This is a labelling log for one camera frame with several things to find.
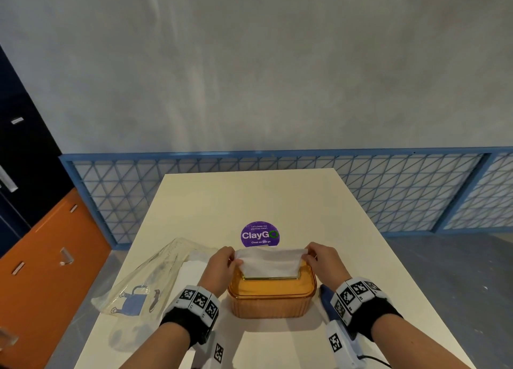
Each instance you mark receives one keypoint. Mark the person's left hand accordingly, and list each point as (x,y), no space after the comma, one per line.
(218,270)

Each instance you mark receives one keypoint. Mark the person's right hand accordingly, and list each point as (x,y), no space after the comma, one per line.
(330,266)

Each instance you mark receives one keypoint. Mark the blue cleaning cloth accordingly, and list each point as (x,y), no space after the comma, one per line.
(326,300)

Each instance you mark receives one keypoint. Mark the white tissue bundle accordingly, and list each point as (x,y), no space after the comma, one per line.
(272,262)

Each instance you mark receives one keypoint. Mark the orange slotted lid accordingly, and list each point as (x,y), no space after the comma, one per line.
(272,288)

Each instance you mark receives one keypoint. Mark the orange transparent tissue box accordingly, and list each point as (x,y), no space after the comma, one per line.
(272,308)

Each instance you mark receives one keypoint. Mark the cat print tissue pack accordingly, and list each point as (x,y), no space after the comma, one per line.
(132,276)

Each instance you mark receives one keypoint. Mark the person's left forearm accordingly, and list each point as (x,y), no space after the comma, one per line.
(160,348)

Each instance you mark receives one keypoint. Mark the person's right forearm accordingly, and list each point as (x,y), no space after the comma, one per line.
(417,344)

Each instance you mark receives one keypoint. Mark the black wristband with marker tags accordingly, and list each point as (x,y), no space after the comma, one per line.
(376,312)
(188,316)

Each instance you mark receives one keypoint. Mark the round purple sticker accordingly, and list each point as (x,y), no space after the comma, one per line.
(260,226)

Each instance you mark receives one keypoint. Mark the orange locker cabinet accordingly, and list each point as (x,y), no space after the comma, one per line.
(44,300)

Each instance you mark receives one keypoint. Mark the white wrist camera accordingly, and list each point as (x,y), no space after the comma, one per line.
(216,350)
(338,344)

